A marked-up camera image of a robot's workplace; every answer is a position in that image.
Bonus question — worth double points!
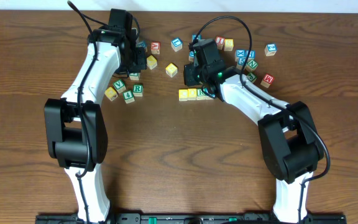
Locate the blue D block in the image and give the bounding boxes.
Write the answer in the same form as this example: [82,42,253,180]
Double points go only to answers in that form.
[191,34,202,42]

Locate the red I block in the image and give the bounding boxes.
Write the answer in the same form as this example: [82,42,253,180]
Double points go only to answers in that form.
[215,36,225,50]

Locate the yellow block far left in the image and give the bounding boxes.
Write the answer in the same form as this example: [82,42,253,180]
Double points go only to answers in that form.
[104,86,118,101]

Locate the green r block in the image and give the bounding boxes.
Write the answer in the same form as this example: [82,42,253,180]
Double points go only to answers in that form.
[132,84,144,97]
[196,88,206,100]

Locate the plain yellow block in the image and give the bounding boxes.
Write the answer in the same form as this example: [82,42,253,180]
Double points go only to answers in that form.
[223,39,234,52]

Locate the blue U block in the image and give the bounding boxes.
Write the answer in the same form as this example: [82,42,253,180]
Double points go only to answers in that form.
[171,38,183,52]

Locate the red A block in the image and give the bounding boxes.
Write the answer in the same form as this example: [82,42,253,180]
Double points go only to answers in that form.
[150,42,161,55]

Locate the green V block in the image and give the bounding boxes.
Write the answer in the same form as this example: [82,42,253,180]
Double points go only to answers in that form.
[112,79,126,93]

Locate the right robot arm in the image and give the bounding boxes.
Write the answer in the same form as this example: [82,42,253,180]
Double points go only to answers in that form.
[183,62,331,223]

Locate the blue 5 block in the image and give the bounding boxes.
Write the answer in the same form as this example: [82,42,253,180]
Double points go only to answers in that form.
[236,57,247,70]

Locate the blue H block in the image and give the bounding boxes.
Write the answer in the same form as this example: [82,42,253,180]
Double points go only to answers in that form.
[246,50,255,60]

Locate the green N block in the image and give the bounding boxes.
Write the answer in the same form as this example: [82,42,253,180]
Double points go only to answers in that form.
[245,59,259,72]

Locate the blue P block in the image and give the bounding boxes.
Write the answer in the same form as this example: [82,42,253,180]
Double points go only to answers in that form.
[137,40,147,52]

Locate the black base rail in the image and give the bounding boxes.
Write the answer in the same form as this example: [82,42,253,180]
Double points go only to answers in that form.
[35,213,347,224]

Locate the yellow O block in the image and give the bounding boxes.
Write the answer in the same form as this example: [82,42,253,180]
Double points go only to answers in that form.
[188,88,198,100]

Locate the yellow S block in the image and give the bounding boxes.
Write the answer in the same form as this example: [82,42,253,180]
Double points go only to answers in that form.
[165,63,178,78]

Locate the green 4 block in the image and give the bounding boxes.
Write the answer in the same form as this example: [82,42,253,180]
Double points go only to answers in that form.
[122,90,135,104]

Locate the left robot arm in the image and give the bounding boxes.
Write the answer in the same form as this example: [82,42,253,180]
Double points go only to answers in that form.
[44,27,146,223]

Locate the blue 2 block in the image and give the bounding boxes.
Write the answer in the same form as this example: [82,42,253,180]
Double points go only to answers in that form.
[264,44,277,57]

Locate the blue X block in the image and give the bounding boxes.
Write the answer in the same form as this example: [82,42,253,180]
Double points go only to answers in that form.
[235,49,246,61]

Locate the green J block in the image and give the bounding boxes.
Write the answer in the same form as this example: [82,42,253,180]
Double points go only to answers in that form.
[247,72,257,83]

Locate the red M block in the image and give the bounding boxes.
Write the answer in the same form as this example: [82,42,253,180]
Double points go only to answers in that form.
[260,73,274,88]

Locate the yellow K block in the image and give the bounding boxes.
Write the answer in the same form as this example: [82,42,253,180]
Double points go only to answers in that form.
[146,55,158,70]

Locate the green 7 block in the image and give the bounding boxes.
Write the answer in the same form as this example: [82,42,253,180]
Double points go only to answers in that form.
[129,73,140,81]

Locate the yellow C block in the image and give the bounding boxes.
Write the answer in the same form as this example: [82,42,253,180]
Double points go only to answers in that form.
[178,89,188,101]

